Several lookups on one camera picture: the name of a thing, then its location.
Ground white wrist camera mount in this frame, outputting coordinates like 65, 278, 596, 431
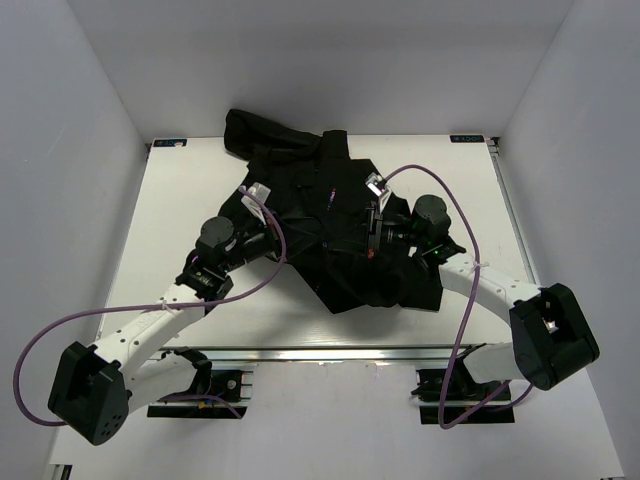
239, 182, 271, 225
365, 172, 392, 212

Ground blue left corner label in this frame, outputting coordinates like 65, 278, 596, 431
152, 138, 188, 149

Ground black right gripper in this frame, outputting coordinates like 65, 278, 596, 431
328, 202, 426, 258

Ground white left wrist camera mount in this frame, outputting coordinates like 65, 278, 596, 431
239, 182, 271, 225

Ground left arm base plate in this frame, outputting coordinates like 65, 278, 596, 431
147, 365, 254, 420

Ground blue right corner label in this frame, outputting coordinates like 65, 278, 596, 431
449, 134, 485, 143

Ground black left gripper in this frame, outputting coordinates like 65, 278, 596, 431
220, 208, 318, 274

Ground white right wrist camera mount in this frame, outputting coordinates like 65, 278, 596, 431
365, 172, 392, 212

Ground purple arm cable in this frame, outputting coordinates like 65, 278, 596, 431
12, 187, 289, 426
383, 164, 534, 431

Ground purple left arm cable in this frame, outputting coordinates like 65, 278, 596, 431
12, 187, 289, 426

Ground aluminium front table rail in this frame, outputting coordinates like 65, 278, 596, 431
69, 343, 569, 374

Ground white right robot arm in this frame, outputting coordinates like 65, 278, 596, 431
367, 194, 600, 399

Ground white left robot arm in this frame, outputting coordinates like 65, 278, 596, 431
48, 216, 286, 446

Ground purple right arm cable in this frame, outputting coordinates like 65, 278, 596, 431
383, 164, 534, 431

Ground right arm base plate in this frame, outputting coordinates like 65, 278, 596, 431
411, 367, 515, 425

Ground black zip jacket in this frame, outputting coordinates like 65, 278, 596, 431
215, 107, 444, 316

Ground blue corner label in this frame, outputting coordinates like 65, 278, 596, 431
152, 138, 188, 149
449, 134, 485, 143

